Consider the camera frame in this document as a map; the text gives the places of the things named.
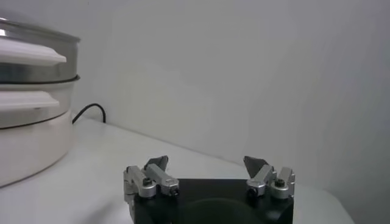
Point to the white electric pot base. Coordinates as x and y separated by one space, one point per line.
30 146

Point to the stainless steel steamer basket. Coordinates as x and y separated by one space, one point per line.
30 54

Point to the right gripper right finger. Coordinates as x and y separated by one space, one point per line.
263 175

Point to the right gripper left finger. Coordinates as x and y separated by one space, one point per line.
157 175

